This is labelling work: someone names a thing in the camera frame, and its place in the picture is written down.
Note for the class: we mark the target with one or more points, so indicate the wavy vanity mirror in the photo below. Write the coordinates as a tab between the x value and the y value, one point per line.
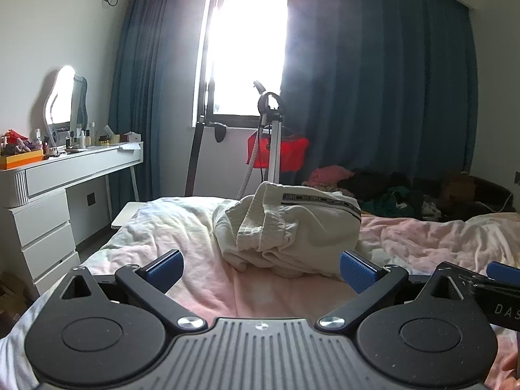
65	97

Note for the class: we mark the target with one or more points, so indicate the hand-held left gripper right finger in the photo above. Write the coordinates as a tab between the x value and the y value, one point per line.
359	272

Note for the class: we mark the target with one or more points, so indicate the white stool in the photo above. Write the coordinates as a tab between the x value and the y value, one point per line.
126	213

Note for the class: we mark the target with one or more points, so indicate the dark clothes pile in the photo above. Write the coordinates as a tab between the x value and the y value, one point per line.
378	187

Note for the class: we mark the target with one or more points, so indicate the black steamer head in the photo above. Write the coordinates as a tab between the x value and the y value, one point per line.
219	131

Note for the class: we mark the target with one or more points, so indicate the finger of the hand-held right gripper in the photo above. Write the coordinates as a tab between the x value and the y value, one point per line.
505	271

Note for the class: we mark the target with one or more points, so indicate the pink and blue blanket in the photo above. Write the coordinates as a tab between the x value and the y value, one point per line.
211	288

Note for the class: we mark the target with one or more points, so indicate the small white box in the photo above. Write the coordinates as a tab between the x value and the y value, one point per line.
131	136

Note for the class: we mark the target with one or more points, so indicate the window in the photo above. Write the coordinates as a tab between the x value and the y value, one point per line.
243	48

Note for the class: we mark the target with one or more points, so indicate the orange box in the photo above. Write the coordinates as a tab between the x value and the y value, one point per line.
22	159

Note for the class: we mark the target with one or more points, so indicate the pink cloth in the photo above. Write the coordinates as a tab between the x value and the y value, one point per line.
327	175

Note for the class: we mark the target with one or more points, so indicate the white pants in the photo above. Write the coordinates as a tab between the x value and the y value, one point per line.
308	231

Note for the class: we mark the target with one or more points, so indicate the row of cosmetic bottles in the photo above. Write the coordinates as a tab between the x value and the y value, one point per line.
83	136

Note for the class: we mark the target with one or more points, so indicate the blue curtain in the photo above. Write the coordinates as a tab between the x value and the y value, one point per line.
162	89
386	89

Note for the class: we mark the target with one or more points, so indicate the cardboard box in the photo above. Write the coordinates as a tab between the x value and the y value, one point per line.
10	292

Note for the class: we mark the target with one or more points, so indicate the green cloth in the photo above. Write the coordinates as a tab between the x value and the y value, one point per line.
392	203

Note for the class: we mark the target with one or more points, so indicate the black leaning pole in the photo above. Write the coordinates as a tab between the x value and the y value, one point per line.
195	154

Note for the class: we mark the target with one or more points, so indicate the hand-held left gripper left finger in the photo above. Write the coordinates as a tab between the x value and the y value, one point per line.
164	270

